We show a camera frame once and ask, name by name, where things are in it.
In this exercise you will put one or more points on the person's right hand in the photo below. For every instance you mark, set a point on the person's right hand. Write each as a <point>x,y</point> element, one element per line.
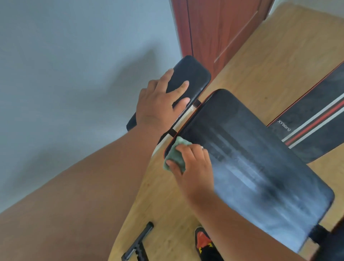
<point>196,174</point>

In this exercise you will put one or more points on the person's left hand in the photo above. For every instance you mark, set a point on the person's left hand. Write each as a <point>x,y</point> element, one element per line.
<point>154,107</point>

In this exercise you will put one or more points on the green cleaning cloth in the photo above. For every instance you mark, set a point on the green cleaning cloth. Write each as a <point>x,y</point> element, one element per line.
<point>174,156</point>

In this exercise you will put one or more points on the black weight bench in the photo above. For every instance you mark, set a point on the black weight bench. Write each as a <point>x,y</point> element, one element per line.
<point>255,166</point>

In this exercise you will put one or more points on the person's left forearm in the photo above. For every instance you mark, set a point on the person's left forearm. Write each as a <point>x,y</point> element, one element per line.
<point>67,201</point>

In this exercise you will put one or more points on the person's right forearm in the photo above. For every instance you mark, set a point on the person's right forearm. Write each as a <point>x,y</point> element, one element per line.
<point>242,236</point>

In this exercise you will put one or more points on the red black left shoe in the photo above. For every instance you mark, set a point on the red black left shoe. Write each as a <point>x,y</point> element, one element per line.
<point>203,239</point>

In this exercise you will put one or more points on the black trousers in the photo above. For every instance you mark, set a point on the black trousers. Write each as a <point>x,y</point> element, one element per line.
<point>212,254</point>

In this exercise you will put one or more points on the red-brown wooden door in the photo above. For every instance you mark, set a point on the red-brown wooden door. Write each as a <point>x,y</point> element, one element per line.
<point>215,27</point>

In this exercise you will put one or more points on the striped black sit-up bench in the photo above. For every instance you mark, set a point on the striped black sit-up bench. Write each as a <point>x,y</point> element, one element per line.
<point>317,107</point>

